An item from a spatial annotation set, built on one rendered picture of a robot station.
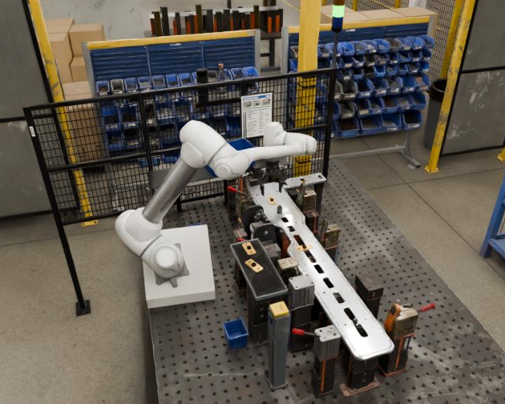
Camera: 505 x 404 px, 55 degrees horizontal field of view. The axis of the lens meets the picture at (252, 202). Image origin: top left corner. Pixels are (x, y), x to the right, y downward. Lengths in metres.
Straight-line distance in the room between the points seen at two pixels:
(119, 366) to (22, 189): 1.88
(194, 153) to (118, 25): 6.85
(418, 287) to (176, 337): 1.32
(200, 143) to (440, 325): 1.49
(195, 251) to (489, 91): 3.71
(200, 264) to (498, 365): 1.51
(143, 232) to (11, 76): 2.07
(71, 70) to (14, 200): 2.33
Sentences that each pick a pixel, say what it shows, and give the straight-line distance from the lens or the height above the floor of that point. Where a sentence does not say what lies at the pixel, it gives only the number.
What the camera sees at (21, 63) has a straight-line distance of 4.05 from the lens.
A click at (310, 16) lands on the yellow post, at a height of 1.88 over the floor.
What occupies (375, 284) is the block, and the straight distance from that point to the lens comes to 2.30.
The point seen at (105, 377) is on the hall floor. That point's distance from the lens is 3.33.
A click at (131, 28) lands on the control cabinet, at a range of 8.88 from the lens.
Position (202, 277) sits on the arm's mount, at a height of 0.82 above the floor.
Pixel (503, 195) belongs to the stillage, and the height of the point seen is 0.60.
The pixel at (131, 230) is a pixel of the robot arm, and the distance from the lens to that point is 2.40.
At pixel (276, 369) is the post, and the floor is 0.82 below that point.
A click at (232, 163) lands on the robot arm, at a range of 2.07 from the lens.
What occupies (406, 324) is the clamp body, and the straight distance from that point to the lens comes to 2.17.
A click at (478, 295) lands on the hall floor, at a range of 4.00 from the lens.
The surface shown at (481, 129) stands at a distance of 5.61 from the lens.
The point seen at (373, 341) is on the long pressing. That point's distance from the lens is 2.10.
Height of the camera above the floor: 2.56
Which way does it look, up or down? 33 degrees down
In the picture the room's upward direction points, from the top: 1 degrees counter-clockwise
